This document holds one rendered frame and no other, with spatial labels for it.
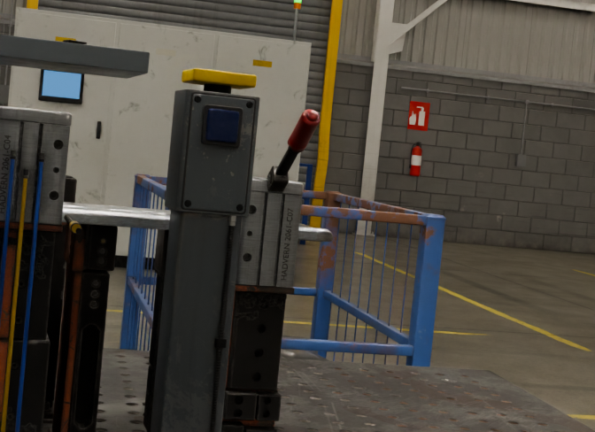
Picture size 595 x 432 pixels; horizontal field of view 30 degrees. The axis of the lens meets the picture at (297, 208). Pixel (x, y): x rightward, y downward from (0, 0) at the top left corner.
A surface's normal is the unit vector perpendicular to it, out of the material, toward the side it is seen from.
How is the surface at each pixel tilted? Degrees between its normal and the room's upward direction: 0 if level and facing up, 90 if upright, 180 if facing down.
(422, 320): 90
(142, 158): 90
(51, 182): 90
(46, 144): 90
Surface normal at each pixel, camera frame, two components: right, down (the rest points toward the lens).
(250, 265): 0.28, 0.07
